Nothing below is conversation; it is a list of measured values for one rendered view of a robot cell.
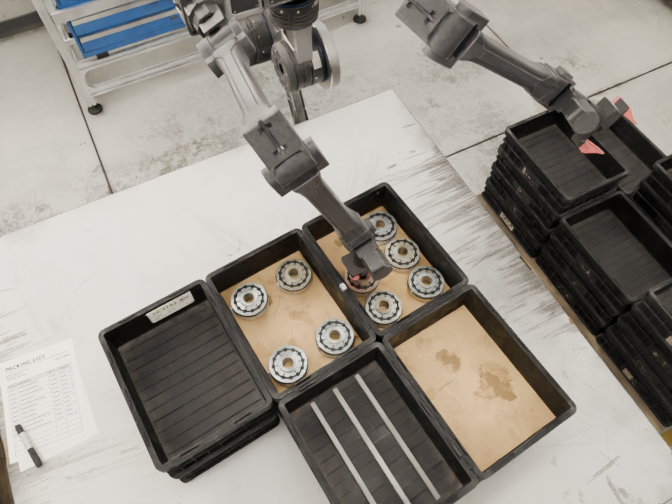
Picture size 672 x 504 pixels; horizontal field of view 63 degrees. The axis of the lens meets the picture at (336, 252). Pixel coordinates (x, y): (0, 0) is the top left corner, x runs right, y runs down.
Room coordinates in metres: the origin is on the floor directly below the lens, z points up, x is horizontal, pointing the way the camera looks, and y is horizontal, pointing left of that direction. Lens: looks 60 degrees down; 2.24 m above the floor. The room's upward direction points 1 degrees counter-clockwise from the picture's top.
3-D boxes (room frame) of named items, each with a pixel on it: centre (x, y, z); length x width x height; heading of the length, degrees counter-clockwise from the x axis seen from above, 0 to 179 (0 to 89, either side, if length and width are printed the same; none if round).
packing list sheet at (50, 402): (0.41, 0.83, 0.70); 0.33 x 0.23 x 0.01; 26
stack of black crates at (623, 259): (1.02, -1.08, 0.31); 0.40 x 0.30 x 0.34; 26
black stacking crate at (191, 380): (0.43, 0.38, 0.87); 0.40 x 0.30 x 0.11; 32
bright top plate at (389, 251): (0.78, -0.19, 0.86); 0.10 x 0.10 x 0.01
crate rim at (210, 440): (0.43, 0.38, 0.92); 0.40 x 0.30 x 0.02; 32
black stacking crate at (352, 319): (0.59, 0.13, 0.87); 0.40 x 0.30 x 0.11; 32
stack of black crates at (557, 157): (1.38, -0.89, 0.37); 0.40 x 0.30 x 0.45; 26
